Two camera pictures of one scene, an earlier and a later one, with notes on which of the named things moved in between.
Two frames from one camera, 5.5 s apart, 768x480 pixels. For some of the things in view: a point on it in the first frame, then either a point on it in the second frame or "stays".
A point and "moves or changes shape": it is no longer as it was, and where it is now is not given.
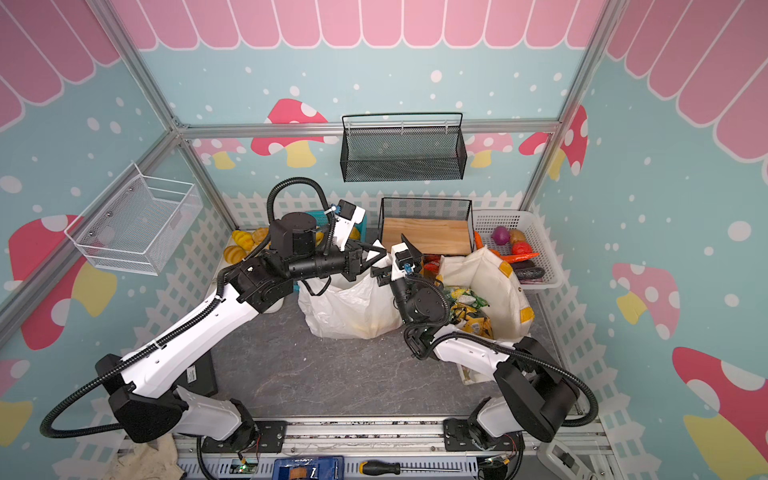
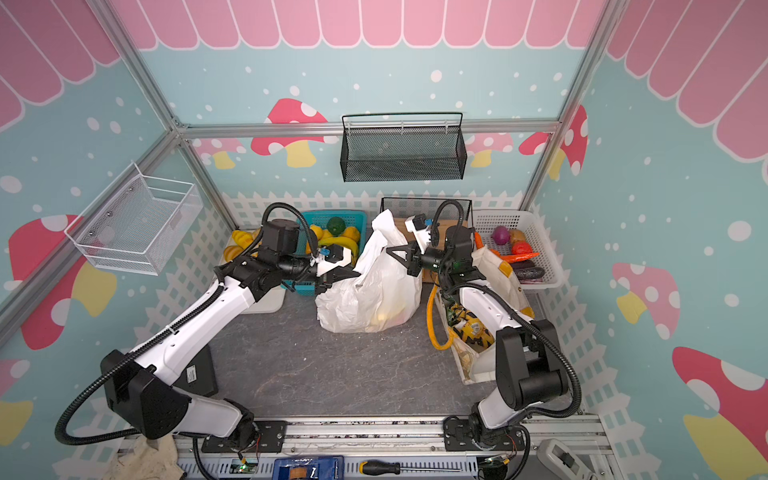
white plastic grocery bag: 343,308 moves or changes shape
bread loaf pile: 246,243 stays
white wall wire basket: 139,224 stays
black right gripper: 387,275 → 417,260
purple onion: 500,235 stays
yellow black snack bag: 472,320 stays
